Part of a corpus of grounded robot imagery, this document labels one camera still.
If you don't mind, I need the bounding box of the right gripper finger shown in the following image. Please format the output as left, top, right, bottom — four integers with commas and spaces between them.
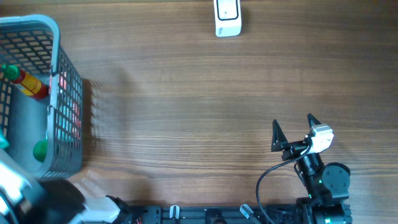
271, 119, 289, 152
307, 113, 321, 127

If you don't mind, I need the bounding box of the green lid jar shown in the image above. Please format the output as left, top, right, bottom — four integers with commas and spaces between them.
33, 139, 47, 162

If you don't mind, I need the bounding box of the red sriracha sauce bottle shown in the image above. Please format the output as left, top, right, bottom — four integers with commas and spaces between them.
1, 64, 49, 100

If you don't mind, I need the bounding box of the green 3M gloves package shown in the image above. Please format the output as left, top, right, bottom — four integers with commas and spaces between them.
0, 129, 10, 149

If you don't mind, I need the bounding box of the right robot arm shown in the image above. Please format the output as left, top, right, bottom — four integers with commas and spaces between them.
266, 114, 353, 224

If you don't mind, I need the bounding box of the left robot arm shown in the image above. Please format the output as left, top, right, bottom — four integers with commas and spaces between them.
1, 150, 131, 224

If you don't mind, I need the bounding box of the white barcode scanner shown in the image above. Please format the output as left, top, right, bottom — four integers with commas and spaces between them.
213, 0, 242, 37

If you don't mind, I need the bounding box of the grey plastic shopping basket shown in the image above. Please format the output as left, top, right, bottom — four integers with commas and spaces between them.
1, 14, 84, 179

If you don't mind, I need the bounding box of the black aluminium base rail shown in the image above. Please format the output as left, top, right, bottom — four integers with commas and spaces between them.
124, 203, 353, 224

